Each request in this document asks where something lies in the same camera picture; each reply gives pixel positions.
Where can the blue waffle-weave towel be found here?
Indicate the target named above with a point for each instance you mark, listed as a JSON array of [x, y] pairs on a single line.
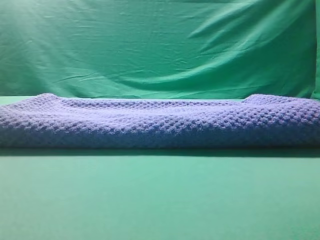
[[51, 121]]

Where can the green backdrop cloth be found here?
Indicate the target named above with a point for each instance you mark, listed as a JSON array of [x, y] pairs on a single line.
[[160, 49]]

